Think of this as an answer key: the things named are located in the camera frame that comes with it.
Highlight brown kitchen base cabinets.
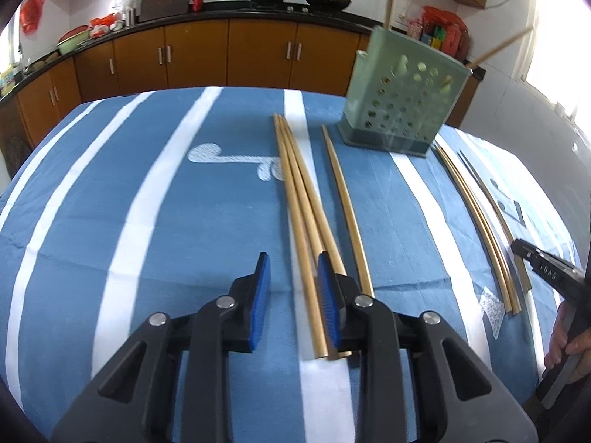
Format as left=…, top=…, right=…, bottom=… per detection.
left=0, top=18, right=486, bottom=149

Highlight person's right hand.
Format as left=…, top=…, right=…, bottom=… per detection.
left=544, top=301, right=591, bottom=383

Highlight dark wooden chopstick far right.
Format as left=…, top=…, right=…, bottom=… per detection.
left=458, top=151, right=532, bottom=294

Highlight wooden chopstick right pair outer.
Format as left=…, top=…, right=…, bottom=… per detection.
left=438, top=146, right=523, bottom=314

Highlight wooden chopstick pair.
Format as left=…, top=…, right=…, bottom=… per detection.
left=434, top=145, right=515, bottom=315
left=438, top=146, right=523, bottom=314

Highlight wooden chopstick right pair inner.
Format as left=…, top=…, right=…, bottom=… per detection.
left=434, top=145, right=515, bottom=315

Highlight wooden chopstick right of trio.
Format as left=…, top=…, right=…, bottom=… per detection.
left=280, top=116, right=346, bottom=275

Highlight wooden chopstick of trio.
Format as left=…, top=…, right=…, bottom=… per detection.
left=280, top=116, right=346, bottom=275
left=273, top=114, right=329, bottom=358
left=277, top=115, right=325, bottom=262

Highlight blue white striped tablecloth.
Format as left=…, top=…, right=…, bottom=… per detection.
left=1, top=87, right=558, bottom=442

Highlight wooden chopstick middle of trio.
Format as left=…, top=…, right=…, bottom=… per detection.
left=277, top=115, right=325, bottom=262

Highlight wooden chopstick left of trio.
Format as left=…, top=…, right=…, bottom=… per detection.
left=273, top=114, right=329, bottom=358

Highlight chopstick leaning in holder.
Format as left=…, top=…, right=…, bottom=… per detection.
left=465, top=25, right=534, bottom=70

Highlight green perforated utensil holder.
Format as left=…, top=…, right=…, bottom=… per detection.
left=338, top=26, right=472, bottom=157

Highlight single wooden chopstick centre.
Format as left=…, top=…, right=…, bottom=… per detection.
left=322, top=125, right=375, bottom=297

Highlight red plastic bag right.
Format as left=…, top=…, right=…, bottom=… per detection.
left=421, top=6, right=471, bottom=62

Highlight green red basin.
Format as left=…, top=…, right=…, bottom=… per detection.
left=57, top=25, right=90, bottom=55

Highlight dark cutting board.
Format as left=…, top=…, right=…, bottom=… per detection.
left=138, top=0, right=190, bottom=22

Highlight red bottle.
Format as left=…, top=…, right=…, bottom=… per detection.
left=191, top=0, right=204, bottom=12

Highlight red wall decoration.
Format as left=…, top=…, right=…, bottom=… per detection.
left=19, top=0, right=45, bottom=36

